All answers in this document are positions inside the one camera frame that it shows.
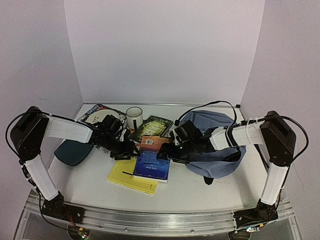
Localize green Alice in Wonderland book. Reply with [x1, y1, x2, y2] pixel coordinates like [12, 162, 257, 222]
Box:
[129, 115, 174, 143]

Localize blue grey backpack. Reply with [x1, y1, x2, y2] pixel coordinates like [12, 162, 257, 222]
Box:
[180, 110, 246, 185]

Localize dark blue book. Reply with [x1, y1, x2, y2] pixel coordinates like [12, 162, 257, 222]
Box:
[133, 135, 171, 183]

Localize cream and blue plate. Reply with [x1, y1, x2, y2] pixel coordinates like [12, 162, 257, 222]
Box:
[84, 109, 120, 124]

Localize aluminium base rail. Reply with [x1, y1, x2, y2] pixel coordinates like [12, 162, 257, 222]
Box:
[13, 190, 302, 240]

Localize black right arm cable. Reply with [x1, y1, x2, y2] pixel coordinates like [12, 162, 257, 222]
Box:
[174, 100, 238, 126]

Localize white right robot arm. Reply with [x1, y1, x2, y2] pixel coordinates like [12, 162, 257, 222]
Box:
[157, 111, 297, 229]

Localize patterned patchwork placemat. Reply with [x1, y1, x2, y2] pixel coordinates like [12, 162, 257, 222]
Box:
[78, 103, 135, 160]

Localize white ribbed mug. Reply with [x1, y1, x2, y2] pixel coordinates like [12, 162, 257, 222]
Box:
[126, 106, 144, 130]

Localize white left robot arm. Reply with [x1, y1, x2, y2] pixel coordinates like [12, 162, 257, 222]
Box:
[5, 106, 140, 224]

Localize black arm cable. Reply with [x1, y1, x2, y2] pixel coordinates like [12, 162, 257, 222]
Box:
[5, 112, 28, 163]
[174, 100, 238, 126]

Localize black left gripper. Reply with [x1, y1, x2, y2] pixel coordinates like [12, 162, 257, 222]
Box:
[104, 134, 142, 161]

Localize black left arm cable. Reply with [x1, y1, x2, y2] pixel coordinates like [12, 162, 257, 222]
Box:
[5, 112, 28, 163]

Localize yellow book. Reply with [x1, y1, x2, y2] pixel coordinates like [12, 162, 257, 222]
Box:
[107, 158, 158, 196]

